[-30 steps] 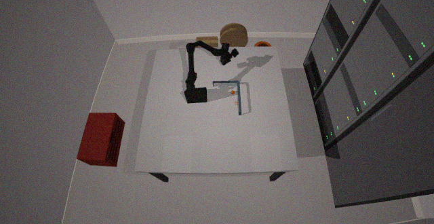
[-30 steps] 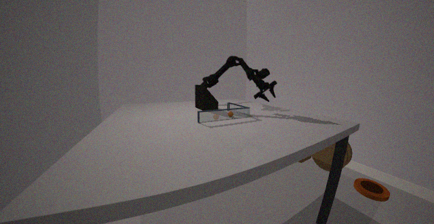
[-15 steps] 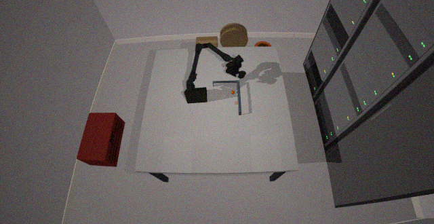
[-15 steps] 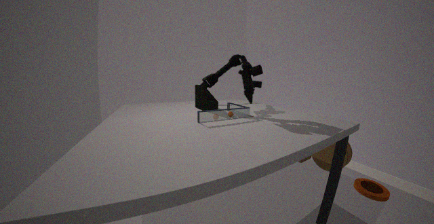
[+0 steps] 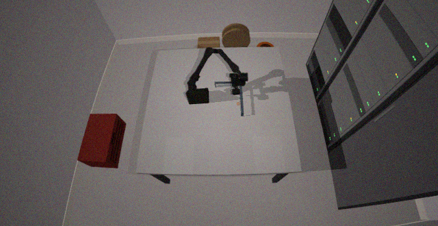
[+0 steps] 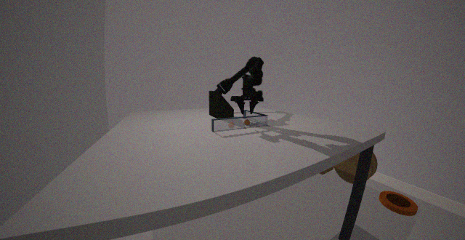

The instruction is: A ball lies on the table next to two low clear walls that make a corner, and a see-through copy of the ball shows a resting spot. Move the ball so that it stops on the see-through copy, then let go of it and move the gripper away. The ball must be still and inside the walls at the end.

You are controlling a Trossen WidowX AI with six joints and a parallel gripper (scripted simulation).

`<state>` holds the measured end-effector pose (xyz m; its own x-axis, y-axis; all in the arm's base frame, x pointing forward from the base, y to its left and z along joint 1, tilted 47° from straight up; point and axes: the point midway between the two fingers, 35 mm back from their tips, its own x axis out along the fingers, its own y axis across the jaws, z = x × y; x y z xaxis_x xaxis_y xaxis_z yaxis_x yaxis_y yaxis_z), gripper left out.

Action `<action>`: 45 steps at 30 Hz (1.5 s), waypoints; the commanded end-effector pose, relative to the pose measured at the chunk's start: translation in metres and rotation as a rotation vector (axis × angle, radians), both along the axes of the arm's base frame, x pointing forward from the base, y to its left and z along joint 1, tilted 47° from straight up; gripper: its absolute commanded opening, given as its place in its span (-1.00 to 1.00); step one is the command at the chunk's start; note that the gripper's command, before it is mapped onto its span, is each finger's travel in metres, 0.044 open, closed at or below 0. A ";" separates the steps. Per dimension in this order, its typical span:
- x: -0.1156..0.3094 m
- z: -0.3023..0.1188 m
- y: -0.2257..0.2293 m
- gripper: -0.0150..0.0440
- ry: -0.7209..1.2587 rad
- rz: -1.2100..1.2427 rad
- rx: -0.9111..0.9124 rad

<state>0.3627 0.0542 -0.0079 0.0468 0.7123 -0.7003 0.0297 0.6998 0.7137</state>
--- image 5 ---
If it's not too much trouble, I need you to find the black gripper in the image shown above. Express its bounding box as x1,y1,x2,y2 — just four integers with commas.
231,77,240,95

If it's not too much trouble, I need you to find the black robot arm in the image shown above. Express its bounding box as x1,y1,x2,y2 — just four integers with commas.
187,47,248,92

